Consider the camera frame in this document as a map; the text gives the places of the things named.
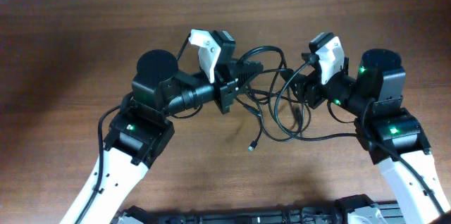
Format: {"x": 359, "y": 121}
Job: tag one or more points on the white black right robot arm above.
{"x": 393, "y": 137}

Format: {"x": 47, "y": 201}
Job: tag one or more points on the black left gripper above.
{"x": 228, "y": 88}

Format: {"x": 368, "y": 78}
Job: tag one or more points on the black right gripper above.
{"x": 310, "y": 85}

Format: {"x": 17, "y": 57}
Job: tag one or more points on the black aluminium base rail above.
{"x": 358, "y": 208}

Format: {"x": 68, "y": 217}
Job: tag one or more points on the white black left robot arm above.
{"x": 141, "y": 129}

